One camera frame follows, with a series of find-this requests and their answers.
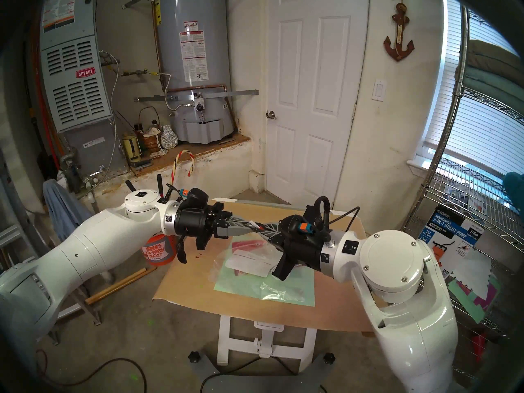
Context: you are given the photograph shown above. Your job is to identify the yellow gas pipe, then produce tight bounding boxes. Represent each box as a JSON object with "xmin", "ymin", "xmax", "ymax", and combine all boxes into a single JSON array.
[{"xmin": 107, "ymin": 68, "xmax": 161, "ymax": 78}]

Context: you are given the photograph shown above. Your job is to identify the long red carton box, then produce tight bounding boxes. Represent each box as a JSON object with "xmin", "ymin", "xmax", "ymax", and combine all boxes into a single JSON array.
[{"xmin": 231, "ymin": 239, "xmax": 269, "ymax": 278}]

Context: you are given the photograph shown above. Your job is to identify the yellow metal can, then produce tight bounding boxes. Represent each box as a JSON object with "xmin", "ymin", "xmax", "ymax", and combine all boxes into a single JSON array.
[{"xmin": 123, "ymin": 134, "xmax": 142, "ymax": 161}]

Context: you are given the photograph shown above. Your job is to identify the white window blinds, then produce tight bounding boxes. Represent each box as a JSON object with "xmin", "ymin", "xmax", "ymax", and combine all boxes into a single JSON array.
[{"xmin": 422, "ymin": 0, "xmax": 524, "ymax": 178}]

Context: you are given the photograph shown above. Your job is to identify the foil wrapped lump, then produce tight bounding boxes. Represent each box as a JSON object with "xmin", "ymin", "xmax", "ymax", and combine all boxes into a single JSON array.
[{"xmin": 160, "ymin": 125, "xmax": 179, "ymax": 150}]

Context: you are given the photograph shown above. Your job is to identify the grey water heater tank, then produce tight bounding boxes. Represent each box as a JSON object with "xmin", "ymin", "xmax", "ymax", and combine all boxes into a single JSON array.
[{"xmin": 154, "ymin": 0, "xmax": 236, "ymax": 145}]

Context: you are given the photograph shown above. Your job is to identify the green and pink papers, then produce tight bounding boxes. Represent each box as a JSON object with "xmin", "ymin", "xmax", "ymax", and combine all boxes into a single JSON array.
[{"xmin": 447, "ymin": 273, "xmax": 502, "ymax": 324}]

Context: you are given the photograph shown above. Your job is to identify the grey metal strap bar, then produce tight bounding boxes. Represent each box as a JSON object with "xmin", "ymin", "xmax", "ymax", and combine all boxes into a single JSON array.
[{"xmin": 134, "ymin": 89, "xmax": 259, "ymax": 103}]

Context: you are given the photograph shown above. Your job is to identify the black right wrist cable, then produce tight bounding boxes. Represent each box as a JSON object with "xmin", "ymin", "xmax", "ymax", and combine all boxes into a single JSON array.
[{"xmin": 303, "ymin": 196, "xmax": 361, "ymax": 233}]

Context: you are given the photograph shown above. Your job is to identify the white folding table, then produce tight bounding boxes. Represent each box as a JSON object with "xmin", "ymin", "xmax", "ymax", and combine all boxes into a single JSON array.
[{"xmin": 211, "ymin": 198, "xmax": 359, "ymax": 373}]

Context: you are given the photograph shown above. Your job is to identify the light green paper mat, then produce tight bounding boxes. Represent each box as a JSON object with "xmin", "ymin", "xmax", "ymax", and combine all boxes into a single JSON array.
[{"xmin": 214, "ymin": 237, "xmax": 316, "ymax": 307}]

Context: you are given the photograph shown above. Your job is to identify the clear ziplock bag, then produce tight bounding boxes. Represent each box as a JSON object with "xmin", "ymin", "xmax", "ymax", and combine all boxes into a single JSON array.
[{"xmin": 208, "ymin": 226, "xmax": 312, "ymax": 305}]

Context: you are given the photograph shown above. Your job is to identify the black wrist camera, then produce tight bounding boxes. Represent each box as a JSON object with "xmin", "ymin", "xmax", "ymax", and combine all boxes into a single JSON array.
[
  {"xmin": 287, "ymin": 216, "xmax": 318, "ymax": 237},
  {"xmin": 178, "ymin": 187, "xmax": 209, "ymax": 208}
]

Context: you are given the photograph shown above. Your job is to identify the striped candy cane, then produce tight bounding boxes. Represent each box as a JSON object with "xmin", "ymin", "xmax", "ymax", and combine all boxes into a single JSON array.
[{"xmin": 170, "ymin": 150, "xmax": 196, "ymax": 188}]

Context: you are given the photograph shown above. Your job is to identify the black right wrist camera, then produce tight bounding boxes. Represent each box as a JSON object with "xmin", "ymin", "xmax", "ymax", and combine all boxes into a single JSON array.
[{"xmin": 287, "ymin": 216, "xmax": 318, "ymax": 237}]

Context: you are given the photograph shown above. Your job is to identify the white scalloped paper sheet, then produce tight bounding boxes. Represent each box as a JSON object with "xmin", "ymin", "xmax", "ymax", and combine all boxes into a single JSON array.
[{"xmin": 444, "ymin": 247, "xmax": 496, "ymax": 290}]

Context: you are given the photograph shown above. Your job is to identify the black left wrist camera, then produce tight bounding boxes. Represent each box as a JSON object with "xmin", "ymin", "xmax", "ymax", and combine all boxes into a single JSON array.
[{"xmin": 178, "ymin": 187, "xmax": 209, "ymax": 208}]

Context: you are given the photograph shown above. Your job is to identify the wicker basket with handle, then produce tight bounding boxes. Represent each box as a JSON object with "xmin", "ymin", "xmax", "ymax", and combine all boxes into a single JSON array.
[{"xmin": 138, "ymin": 107, "xmax": 162, "ymax": 153}]

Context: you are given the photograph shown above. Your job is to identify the grey green folded cushion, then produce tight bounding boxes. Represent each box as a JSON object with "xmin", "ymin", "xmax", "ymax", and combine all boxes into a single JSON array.
[{"xmin": 454, "ymin": 40, "xmax": 524, "ymax": 114}]

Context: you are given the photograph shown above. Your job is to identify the aluminium ladder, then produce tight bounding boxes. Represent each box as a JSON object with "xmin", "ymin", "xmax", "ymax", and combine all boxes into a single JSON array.
[{"xmin": 0, "ymin": 151, "xmax": 103, "ymax": 343}]

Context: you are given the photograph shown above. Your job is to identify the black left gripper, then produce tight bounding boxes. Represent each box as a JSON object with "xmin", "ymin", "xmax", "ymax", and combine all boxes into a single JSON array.
[{"xmin": 175, "ymin": 204, "xmax": 260, "ymax": 250}]

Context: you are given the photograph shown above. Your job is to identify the long wooden stick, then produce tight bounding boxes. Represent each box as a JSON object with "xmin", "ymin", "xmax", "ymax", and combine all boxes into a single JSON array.
[{"xmin": 85, "ymin": 267, "xmax": 156, "ymax": 305}]

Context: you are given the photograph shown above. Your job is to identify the white panel door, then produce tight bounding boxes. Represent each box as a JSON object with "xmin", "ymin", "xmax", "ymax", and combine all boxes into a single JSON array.
[{"xmin": 264, "ymin": 0, "xmax": 369, "ymax": 210}]

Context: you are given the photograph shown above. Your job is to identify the blue cloth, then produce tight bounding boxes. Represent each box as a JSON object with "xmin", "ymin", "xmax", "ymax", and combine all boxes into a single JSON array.
[{"xmin": 43, "ymin": 178, "xmax": 93, "ymax": 241}]

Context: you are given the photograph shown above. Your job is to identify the dark floor cable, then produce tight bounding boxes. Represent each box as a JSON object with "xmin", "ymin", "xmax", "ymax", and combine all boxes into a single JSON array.
[{"xmin": 37, "ymin": 347, "xmax": 148, "ymax": 393}]

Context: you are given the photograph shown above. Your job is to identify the red plastic object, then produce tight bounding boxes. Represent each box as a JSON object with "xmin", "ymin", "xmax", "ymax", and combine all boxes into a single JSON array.
[{"xmin": 471, "ymin": 333, "xmax": 488, "ymax": 364}]

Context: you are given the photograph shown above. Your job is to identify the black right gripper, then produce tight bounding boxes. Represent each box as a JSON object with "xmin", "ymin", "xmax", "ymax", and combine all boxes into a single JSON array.
[{"xmin": 262, "ymin": 221, "xmax": 328, "ymax": 281}]

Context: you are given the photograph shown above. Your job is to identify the orange plastic bucket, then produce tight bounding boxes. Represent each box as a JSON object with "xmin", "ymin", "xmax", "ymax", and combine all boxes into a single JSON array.
[{"xmin": 141, "ymin": 235, "xmax": 179, "ymax": 267}]

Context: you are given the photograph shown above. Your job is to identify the brown anchor wall decoration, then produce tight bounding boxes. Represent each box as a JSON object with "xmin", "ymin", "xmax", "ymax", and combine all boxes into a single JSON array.
[{"xmin": 383, "ymin": 0, "xmax": 415, "ymax": 62}]

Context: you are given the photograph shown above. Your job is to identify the chrome wire shelf rack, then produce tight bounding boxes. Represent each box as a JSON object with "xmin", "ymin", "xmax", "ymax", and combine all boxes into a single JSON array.
[{"xmin": 403, "ymin": 3, "xmax": 524, "ymax": 393}]

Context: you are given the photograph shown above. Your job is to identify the grey Bryant furnace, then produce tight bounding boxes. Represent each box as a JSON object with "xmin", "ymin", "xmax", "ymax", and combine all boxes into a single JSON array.
[{"xmin": 39, "ymin": 0, "xmax": 127, "ymax": 176}]

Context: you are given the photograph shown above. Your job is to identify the utility pump carton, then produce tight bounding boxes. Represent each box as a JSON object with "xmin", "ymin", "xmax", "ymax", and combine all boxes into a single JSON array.
[{"xmin": 418, "ymin": 211, "xmax": 485, "ymax": 274}]

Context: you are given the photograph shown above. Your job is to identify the teal cloth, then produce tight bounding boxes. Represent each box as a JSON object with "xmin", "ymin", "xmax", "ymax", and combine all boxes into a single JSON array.
[{"xmin": 503, "ymin": 171, "xmax": 524, "ymax": 217}]

